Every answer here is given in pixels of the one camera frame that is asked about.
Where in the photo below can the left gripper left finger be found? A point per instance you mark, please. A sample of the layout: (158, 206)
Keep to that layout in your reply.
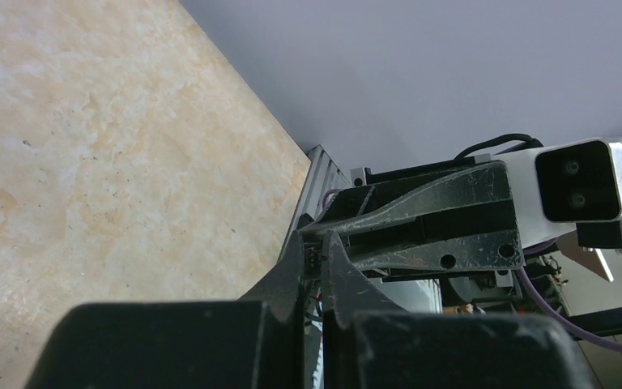
(278, 360)

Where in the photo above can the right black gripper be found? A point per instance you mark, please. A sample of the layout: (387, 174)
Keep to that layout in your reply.
(409, 231)

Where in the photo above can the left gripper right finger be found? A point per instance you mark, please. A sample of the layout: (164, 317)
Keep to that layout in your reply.
(347, 297)

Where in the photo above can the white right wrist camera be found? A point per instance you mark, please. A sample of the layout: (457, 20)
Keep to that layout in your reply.
(575, 187)

